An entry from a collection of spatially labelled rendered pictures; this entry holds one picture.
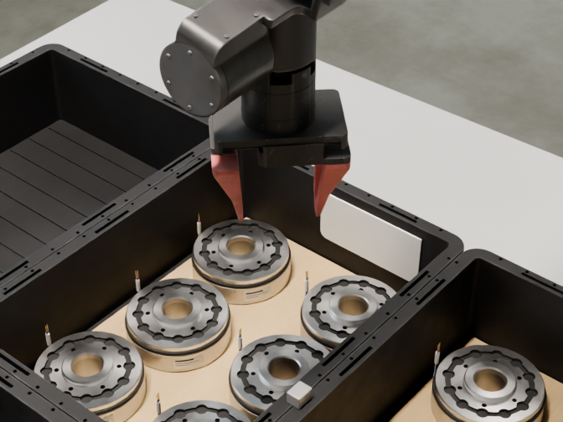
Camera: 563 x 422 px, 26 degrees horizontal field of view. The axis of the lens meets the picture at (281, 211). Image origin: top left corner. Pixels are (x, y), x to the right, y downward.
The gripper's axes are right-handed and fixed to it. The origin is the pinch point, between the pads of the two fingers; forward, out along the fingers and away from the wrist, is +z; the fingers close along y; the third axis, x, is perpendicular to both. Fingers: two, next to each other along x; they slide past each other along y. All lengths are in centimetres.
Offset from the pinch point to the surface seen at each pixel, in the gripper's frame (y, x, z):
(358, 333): 6.9, -1.8, 13.5
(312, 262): 5.1, 19.5, 23.6
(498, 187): 33, 47, 37
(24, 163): -27, 41, 24
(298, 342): 2.2, 4.6, 20.4
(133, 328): -13.6, 7.6, 20.2
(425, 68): 54, 189, 108
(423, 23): 58, 211, 108
